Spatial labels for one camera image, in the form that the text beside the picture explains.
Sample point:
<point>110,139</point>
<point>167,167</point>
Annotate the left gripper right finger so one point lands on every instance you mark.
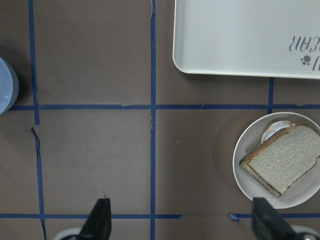
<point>267,223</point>

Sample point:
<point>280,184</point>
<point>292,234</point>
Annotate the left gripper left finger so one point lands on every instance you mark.
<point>98,226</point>

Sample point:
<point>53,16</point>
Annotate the bread slice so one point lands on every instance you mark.
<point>276,189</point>
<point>289,158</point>

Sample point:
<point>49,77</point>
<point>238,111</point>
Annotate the white round plate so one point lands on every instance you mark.
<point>301,191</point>

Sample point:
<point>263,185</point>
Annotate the fried egg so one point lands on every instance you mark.
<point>277,130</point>

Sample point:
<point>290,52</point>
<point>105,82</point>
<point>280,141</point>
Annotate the brown paper table cover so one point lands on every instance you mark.
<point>103,111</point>

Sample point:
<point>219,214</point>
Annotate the blue bowl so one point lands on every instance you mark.
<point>9,86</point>

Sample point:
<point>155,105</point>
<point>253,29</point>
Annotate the cream rectangular tray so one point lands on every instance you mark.
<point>261,38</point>

